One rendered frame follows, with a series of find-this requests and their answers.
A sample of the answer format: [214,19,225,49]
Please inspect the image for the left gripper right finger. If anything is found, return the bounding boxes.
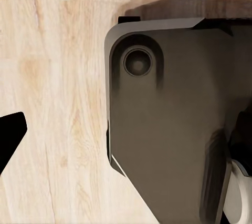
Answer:
[235,111,252,154]

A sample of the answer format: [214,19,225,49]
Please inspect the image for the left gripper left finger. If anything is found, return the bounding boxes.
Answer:
[0,111,27,174]

